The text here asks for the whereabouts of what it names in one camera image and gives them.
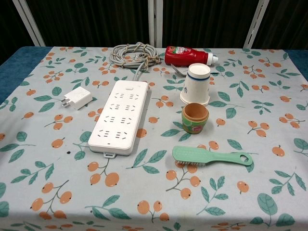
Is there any white paper cup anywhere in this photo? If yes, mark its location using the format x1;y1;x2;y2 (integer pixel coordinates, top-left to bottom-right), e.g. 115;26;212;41
180;63;211;106

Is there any grey coiled power cable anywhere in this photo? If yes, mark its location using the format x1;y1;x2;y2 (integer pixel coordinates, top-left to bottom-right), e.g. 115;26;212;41
110;42;161;81

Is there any white plug adapter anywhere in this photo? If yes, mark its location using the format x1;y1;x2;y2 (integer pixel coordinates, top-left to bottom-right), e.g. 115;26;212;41
59;87;93;111

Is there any red ketchup bottle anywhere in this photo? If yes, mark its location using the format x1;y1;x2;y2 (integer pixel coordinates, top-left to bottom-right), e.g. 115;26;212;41
164;46;219;67

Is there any white frame post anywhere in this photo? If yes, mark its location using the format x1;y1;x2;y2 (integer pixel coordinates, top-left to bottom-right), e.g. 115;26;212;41
243;0;270;49
14;0;46;47
147;0;164;48

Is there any black pleated curtain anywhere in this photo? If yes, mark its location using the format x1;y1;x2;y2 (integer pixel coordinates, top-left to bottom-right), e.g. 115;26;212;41
162;0;263;49
27;0;150;47
0;0;37;65
252;0;308;50

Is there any floral tablecloth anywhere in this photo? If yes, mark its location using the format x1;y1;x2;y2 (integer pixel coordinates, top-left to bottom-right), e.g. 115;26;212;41
0;45;308;231

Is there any white power strip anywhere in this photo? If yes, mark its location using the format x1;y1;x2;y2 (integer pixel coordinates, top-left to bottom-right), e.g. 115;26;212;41
88;80;148;158

